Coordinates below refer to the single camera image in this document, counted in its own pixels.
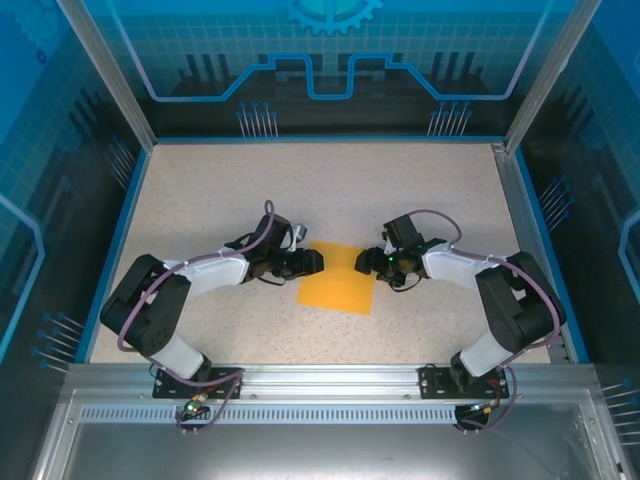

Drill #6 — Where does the grey metal tray panel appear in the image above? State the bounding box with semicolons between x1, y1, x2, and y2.
27;389;629;480

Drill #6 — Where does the aluminium mounting rail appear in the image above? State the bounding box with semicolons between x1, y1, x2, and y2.
64;363;599;401

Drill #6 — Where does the aluminium side rail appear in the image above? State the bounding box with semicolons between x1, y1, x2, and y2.
491;141;576;365

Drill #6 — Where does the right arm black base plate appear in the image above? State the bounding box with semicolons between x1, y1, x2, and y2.
418;364;506;401

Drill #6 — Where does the slotted metal cable duct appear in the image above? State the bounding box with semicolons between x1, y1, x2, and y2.
78;405;501;427

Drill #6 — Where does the cable connector with green light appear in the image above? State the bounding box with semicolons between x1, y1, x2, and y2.
183;392;210;417

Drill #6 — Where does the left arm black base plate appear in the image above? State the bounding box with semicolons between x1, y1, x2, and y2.
152;366;246;401

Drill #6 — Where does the cable connector with orange light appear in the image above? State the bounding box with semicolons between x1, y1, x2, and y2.
467;398;502;416

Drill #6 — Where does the aluminium frame post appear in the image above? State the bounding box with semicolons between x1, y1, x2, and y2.
53;0;159;151
503;0;604;154

